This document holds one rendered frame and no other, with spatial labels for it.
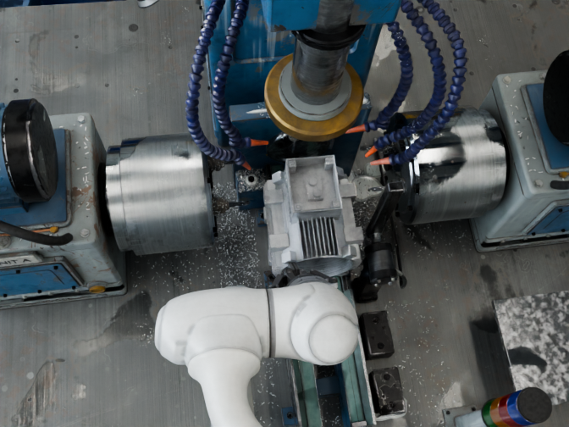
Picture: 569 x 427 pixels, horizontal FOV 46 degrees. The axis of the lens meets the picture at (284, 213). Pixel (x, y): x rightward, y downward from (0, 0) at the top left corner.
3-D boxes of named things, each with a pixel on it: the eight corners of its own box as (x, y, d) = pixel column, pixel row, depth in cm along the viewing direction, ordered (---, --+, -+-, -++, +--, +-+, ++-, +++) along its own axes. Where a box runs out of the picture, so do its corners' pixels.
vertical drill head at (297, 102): (257, 95, 137) (262, -96, 92) (345, 86, 139) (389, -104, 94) (269, 174, 130) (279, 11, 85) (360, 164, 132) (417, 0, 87)
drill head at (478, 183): (345, 148, 164) (361, 93, 141) (505, 132, 168) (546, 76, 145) (363, 245, 155) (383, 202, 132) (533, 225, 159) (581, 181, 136)
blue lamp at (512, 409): (502, 392, 119) (511, 389, 115) (534, 388, 120) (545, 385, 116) (511, 428, 117) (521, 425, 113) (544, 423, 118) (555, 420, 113)
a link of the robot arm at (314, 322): (346, 274, 106) (263, 278, 105) (369, 300, 91) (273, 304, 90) (346, 341, 108) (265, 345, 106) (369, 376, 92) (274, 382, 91)
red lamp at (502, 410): (494, 396, 123) (502, 392, 119) (525, 391, 124) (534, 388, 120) (502, 429, 121) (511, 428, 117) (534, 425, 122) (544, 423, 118)
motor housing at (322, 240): (262, 203, 157) (263, 168, 140) (342, 196, 159) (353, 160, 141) (271, 285, 150) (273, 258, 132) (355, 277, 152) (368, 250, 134)
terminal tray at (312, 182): (283, 174, 143) (284, 158, 137) (332, 169, 144) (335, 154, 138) (289, 225, 139) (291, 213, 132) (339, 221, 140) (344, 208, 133)
